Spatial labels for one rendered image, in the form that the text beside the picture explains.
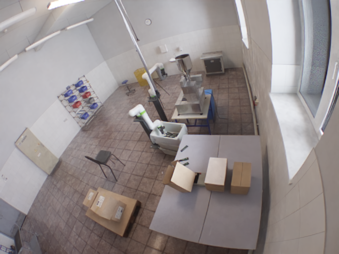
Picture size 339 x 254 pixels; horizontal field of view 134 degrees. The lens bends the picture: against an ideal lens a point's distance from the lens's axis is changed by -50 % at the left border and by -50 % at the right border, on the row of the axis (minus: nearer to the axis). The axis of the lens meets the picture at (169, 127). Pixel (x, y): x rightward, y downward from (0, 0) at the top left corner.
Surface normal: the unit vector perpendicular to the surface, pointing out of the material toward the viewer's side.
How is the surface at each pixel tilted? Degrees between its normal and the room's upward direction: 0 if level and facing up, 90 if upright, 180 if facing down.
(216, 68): 90
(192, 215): 0
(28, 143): 90
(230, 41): 90
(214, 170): 0
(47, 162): 90
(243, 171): 0
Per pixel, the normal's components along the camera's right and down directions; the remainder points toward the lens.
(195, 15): -0.31, 0.71
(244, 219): -0.32, -0.70
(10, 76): 0.90, 0.00
